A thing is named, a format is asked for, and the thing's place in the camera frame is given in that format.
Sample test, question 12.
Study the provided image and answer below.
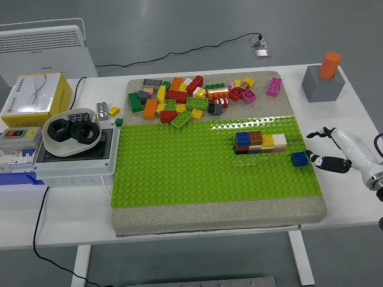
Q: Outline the thin black cable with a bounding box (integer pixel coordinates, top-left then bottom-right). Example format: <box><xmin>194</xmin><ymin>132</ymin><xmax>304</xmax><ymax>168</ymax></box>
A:
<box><xmin>69</xmin><ymin>77</ymin><xmax>88</xmax><ymax>110</ymax></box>

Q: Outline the magenta square toy brick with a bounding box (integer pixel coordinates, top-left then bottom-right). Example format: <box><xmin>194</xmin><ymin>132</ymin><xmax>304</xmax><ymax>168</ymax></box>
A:
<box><xmin>242</xmin><ymin>89</ymin><xmax>257</xmax><ymax>104</ymax></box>

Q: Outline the white bowl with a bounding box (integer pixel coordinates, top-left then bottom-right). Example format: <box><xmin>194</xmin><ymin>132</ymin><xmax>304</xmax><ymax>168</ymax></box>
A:
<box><xmin>42</xmin><ymin>107</ymin><xmax>102</xmax><ymax>158</ymax></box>

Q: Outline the red square toy brick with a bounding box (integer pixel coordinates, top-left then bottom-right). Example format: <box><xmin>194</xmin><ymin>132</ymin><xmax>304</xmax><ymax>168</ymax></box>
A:
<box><xmin>229</xmin><ymin>87</ymin><xmax>244</xmax><ymax>102</ymax></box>

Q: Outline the pink long toy brick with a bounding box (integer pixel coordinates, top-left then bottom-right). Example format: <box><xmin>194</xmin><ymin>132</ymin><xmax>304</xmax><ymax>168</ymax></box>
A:
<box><xmin>266</xmin><ymin>77</ymin><xmax>283</xmax><ymax>97</ymax></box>

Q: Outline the grey sloped toy brick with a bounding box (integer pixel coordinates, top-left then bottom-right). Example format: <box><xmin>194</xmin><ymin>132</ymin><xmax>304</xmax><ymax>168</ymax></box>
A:
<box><xmin>138</xmin><ymin>90</ymin><xmax>153</xmax><ymax>105</ymax></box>

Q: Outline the grey electrical enclosure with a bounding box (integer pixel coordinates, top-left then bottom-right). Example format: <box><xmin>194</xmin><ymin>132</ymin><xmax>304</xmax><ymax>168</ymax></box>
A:
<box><xmin>32</xmin><ymin>127</ymin><xmax>117</xmax><ymax>188</ymax></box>

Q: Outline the orange cylinder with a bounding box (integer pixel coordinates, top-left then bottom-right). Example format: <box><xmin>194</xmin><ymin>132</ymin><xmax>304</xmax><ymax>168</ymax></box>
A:
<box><xmin>318</xmin><ymin>51</ymin><xmax>342</xmax><ymax>80</ymax></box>

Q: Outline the light green long brick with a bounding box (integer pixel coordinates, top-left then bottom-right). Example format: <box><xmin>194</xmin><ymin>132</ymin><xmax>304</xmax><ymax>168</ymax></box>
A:
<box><xmin>186</xmin><ymin>97</ymin><xmax>209</xmax><ymax>111</ymax></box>
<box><xmin>170</xmin><ymin>110</ymin><xmax>193</xmax><ymax>130</ymax></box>

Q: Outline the white cable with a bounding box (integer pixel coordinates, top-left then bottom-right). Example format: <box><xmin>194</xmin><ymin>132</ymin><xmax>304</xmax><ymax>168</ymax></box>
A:
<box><xmin>100</xmin><ymin>176</ymin><xmax>113</xmax><ymax>197</ymax></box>

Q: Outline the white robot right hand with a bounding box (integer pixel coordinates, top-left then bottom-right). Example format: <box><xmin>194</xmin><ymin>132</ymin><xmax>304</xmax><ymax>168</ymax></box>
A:
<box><xmin>305</xmin><ymin>127</ymin><xmax>383</xmax><ymax>181</ymax></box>

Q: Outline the light grey toy brick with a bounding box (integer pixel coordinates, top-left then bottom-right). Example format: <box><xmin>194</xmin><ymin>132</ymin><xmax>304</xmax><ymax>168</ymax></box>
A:
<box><xmin>95</xmin><ymin>102</ymin><xmax>109</xmax><ymax>121</ymax></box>

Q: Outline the blue square toy brick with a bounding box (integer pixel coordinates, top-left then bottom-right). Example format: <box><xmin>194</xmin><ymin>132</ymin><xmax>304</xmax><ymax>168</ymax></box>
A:
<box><xmin>291</xmin><ymin>151</ymin><xmax>309</xmax><ymax>167</ymax></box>

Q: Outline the grey cube holder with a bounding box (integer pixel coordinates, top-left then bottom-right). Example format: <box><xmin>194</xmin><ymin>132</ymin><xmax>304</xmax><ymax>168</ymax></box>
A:
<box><xmin>300</xmin><ymin>66</ymin><xmax>344</xmax><ymax>103</ymax></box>

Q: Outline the orange long toy brick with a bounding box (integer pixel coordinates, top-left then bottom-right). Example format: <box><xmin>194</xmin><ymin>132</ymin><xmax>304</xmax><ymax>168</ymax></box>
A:
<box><xmin>142</xmin><ymin>99</ymin><xmax>159</xmax><ymax>120</ymax></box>

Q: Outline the white and yellow brick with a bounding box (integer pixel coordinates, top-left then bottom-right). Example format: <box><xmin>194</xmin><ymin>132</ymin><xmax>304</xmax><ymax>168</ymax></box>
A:
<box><xmin>192</xmin><ymin>86</ymin><xmax>209</xmax><ymax>99</ymax></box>

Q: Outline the large black hex nut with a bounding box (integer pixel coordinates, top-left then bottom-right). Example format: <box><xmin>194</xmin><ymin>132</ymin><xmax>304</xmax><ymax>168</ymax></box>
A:
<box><xmin>70</xmin><ymin>121</ymin><xmax>96</xmax><ymax>145</ymax></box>
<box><xmin>48</xmin><ymin>118</ymin><xmax>72</xmax><ymax>141</ymax></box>

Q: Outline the brown toy brick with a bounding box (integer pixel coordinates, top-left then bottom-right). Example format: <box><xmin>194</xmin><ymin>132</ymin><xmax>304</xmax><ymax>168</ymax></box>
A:
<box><xmin>248</xmin><ymin>131</ymin><xmax>264</xmax><ymax>146</ymax></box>

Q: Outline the white circuit breaker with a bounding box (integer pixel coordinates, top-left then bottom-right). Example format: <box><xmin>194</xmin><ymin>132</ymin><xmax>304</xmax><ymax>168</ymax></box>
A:
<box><xmin>0</xmin><ymin>148</ymin><xmax>38</xmax><ymax>175</ymax></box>

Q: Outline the yellow and white carton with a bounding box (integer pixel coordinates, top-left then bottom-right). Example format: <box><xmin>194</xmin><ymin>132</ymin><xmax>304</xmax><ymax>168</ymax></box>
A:
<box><xmin>1</xmin><ymin>72</ymin><xmax>72</xmax><ymax>128</ymax></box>

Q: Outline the black power cable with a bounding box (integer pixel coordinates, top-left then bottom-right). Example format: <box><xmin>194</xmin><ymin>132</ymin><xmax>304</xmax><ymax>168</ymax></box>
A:
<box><xmin>32</xmin><ymin>185</ymin><xmax>101</xmax><ymax>287</ymax></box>

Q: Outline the dark green long brick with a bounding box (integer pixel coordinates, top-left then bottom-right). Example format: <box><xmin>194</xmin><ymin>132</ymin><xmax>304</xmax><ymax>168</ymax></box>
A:
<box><xmin>127</xmin><ymin>91</ymin><xmax>144</xmax><ymax>114</ymax></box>

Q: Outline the small black block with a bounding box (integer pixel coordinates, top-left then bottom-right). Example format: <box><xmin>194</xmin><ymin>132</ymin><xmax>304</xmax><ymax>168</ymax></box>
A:
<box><xmin>67</xmin><ymin>112</ymin><xmax>92</xmax><ymax>123</ymax></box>

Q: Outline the dark grey toy brick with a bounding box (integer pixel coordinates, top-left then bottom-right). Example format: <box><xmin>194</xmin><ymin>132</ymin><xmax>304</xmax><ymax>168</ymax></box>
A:
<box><xmin>207</xmin><ymin>102</ymin><xmax>224</xmax><ymax>117</ymax></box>

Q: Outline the grey-brown mat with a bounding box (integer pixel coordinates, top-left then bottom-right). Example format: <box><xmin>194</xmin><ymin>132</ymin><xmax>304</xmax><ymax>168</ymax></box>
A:
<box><xmin>111</xmin><ymin>70</ymin><xmax>327</xmax><ymax>238</ymax></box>

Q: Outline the grey push-button switch box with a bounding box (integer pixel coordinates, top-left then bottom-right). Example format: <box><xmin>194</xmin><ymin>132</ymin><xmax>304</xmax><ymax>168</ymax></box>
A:
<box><xmin>0</xmin><ymin>126</ymin><xmax>42</xmax><ymax>155</ymax></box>

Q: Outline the grey flat toy plate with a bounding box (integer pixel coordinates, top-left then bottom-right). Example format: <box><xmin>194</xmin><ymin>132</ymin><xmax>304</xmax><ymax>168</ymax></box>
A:
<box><xmin>141</xmin><ymin>78</ymin><xmax>164</xmax><ymax>88</ymax></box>

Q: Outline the white panel heater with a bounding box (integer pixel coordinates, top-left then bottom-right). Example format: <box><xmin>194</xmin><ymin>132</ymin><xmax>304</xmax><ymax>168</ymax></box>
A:
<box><xmin>0</xmin><ymin>17</ymin><xmax>99</xmax><ymax>87</ymax></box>

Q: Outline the black floor cable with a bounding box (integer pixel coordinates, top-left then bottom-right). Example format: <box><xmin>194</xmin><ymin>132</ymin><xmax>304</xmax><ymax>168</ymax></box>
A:
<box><xmin>95</xmin><ymin>32</ymin><xmax>264</xmax><ymax>68</ymax></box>

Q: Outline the green studded baseplate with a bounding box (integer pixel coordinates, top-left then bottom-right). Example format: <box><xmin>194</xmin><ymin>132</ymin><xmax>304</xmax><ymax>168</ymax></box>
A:
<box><xmin>110</xmin><ymin>115</ymin><xmax>323</xmax><ymax>208</ymax></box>

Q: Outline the open floor socket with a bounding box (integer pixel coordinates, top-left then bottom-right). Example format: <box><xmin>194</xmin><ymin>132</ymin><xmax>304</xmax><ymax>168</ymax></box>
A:
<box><xmin>248</xmin><ymin>34</ymin><xmax>268</xmax><ymax>48</ymax></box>

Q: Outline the shiny orange long brick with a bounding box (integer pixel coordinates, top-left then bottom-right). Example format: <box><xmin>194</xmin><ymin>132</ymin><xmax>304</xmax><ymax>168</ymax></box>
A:
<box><xmin>206</xmin><ymin>88</ymin><xmax>230</xmax><ymax>101</ymax></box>

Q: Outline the white table leg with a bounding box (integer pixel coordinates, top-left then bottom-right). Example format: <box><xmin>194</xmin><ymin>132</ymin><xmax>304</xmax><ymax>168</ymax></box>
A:
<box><xmin>71</xmin><ymin>245</ymin><xmax>92</xmax><ymax>287</ymax></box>
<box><xmin>287</xmin><ymin>230</ymin><xmax>315</xmax><ymax>286</ymax></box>

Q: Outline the blue stacked toy brick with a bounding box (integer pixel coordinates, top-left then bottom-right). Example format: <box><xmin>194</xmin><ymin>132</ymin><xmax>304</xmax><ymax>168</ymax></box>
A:
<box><xmin>235</xmin><ymin>132</ymin><xmax>250</xmax><ymax>148</ymax></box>

